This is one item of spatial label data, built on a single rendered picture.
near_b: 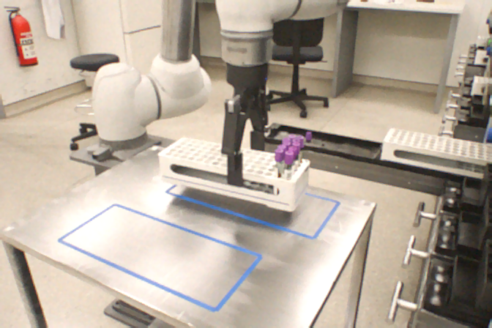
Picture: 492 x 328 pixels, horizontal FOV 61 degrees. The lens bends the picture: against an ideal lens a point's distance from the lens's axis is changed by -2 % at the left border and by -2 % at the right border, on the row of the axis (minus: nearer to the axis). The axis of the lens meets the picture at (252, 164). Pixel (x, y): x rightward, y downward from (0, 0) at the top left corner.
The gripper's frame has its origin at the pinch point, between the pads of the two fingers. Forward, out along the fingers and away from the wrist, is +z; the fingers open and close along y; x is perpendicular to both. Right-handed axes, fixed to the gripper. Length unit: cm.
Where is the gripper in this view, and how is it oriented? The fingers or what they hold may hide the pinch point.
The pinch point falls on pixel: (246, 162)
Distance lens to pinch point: 84.5
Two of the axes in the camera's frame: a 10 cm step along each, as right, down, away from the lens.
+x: 9.2, 1.9, -3.5
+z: -0.1, 8.9, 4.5
